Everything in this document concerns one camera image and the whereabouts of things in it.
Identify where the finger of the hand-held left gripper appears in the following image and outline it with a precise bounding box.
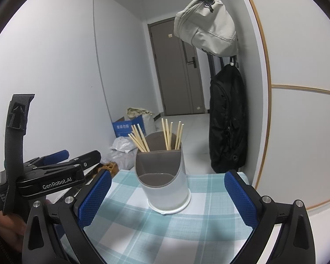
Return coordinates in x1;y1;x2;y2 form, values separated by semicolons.
25;150;70;169
71;151;102;171

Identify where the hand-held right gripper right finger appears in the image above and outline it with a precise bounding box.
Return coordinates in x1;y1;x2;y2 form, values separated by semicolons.
224;170;315;264

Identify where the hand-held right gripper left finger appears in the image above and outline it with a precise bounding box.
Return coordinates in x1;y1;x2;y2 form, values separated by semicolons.
22;169;112;264

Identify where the bunch of chopsticks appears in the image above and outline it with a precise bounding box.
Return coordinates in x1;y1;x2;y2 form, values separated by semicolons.
128;118;185;153

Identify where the white utensil holder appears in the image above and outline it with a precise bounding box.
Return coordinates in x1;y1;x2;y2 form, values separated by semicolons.
135;132;191;215

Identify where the person's left hand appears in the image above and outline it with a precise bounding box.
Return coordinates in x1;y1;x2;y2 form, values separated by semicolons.
0;207;26;253

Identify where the brown suede shoe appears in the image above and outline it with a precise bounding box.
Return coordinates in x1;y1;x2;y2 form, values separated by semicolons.
99;162;119;177

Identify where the grey plastic bag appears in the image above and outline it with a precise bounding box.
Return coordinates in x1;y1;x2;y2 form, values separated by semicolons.
102;150;138;171

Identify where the white plastic bag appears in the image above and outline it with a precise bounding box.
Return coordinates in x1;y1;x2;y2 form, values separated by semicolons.
111;136;138;154

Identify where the blue cardboard box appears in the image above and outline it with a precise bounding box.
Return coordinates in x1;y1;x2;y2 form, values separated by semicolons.
112;115;147;138

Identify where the teal plaid tablecloth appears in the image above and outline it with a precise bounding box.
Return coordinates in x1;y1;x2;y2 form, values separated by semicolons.
59;169;281;264

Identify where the white woven sack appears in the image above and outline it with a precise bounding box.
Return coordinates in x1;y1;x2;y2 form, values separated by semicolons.
143;113;161;132

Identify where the black backpack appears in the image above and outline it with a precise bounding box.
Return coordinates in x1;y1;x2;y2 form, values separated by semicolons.
209;65;248;173

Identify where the brown door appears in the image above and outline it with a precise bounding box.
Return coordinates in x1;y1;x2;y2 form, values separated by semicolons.
148;16;209;116

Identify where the beige hanging bag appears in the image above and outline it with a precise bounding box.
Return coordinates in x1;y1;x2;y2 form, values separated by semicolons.
173;0;239;57

